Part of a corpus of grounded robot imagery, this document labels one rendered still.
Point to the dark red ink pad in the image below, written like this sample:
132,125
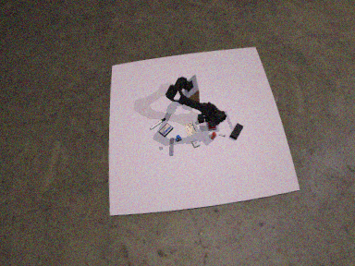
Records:
211,128

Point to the black stamp pad tin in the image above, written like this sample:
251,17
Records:
165,129

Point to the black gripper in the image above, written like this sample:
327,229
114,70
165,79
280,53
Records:
202,117

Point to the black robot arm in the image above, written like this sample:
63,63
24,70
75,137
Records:
210,110

